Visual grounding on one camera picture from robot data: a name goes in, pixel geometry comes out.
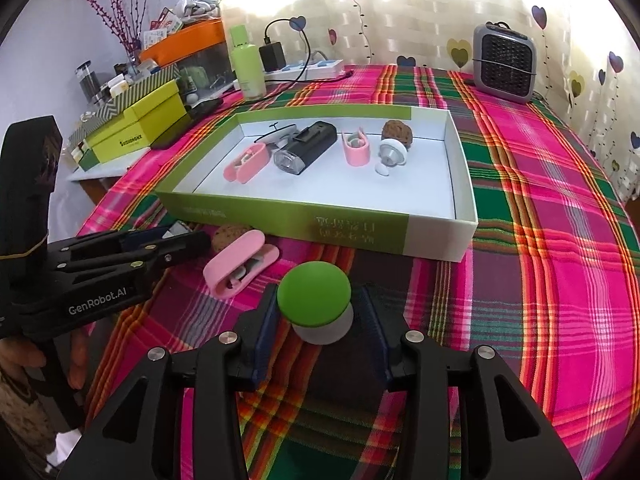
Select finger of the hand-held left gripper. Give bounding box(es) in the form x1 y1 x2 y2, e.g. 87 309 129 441
57 232 212 281
50 226 193 261

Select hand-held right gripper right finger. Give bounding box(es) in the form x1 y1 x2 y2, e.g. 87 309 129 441
357 285 583 480

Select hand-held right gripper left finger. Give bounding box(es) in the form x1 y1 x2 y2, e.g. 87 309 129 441
55 284 281 480

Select brown walnut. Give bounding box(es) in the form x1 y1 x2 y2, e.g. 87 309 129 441
212 224 251 254
381 120 415 151

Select green top white knob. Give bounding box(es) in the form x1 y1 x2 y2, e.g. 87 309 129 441
276 261 355 346

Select green and white cardboard box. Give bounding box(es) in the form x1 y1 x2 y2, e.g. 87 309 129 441
155 106 479 263

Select small white gadget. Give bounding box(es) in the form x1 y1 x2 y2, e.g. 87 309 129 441
254 122 297 149

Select pink clip with white ring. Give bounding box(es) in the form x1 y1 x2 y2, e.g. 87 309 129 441
341 131 372 166

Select white round knob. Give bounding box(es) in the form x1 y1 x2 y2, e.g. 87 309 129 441
377 140 412 170

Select person's left hand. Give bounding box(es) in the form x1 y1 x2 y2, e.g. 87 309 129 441
0 330 94 386

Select white side table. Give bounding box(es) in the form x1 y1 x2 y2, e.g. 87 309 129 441
67 157 151 183

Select yellow-green shoe box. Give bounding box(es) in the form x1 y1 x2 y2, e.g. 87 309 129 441
75 80 188 166

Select glass jar with black lid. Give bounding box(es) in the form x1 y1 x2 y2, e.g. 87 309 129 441
75 61 103 103

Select black phone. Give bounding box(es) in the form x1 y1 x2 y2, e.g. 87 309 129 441
150 97 225 151

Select chevron patterned box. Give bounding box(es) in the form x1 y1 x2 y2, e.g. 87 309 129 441
67 62 181 148

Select black bike light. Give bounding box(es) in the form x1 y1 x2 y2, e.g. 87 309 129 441
273 121 337 177

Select plaid blanket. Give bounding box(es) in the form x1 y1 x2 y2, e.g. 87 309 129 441
82 62 640 480

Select glass tank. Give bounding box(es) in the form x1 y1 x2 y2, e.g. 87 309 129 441
177 42 238 92

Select decorative red branches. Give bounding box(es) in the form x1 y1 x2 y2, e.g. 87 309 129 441
80 0 161 56

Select green bottle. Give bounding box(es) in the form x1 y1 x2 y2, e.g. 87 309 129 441
229 25 267 101

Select black charger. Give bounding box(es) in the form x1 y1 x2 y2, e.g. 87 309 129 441
260 42 288 73

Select orange box with clutter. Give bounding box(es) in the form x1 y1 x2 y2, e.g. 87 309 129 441
142 0 223 51

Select white power strip with charger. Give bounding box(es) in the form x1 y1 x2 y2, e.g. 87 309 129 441
262 17 357 83

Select grey fan heater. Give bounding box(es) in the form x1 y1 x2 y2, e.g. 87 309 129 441
472 22 537 105

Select heart print curtain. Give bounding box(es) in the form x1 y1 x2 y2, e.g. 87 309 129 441
207 0 640 206

